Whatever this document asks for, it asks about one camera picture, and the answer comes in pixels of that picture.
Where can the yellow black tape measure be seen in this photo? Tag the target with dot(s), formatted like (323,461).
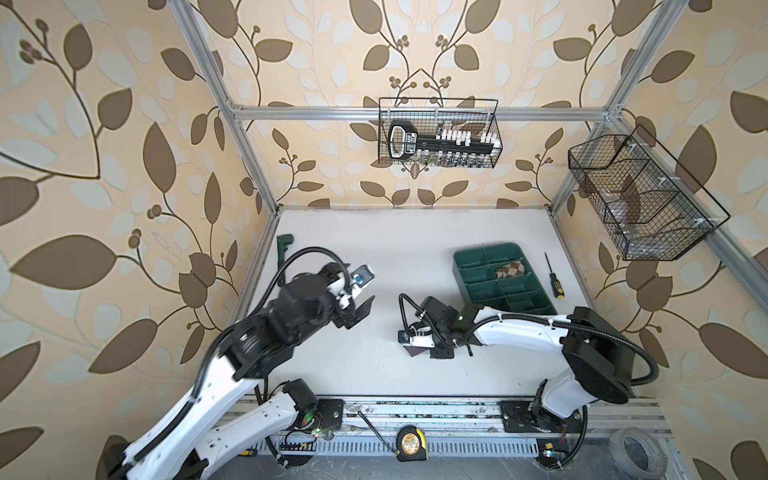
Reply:
(411,445)

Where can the beige argyle sock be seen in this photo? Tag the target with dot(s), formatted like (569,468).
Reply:
(512,269)

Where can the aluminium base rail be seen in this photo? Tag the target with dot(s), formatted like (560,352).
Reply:
(482,426)

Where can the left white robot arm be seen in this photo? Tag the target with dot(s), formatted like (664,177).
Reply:
(190,441)

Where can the wire basket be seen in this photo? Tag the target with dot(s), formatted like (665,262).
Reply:
(426,113)
(652,205)

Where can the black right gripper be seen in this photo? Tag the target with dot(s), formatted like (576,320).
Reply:
(443,353)

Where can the black socket set holder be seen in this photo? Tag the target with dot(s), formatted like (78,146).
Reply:
(404,140)

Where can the right wire basket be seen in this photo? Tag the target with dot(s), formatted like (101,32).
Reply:
(652,205)

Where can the yellow black screwdriver on table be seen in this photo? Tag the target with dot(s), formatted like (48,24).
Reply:
(556,285)

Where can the purple sock yellow cuff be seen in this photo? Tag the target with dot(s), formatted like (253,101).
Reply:
(415,350)

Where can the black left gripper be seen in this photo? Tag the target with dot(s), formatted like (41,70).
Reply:
(352,314)

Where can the green pipe wrench black handle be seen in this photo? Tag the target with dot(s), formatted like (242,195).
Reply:
(283,242)

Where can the clear tape roll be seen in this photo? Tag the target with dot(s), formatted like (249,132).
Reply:
(637,453)

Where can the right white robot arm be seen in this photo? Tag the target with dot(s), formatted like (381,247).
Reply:
(601,364)

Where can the green plastic organizer tray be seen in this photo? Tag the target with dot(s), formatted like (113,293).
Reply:
(474,272)

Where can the back wire basket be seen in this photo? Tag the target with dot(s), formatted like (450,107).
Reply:
(426,113)

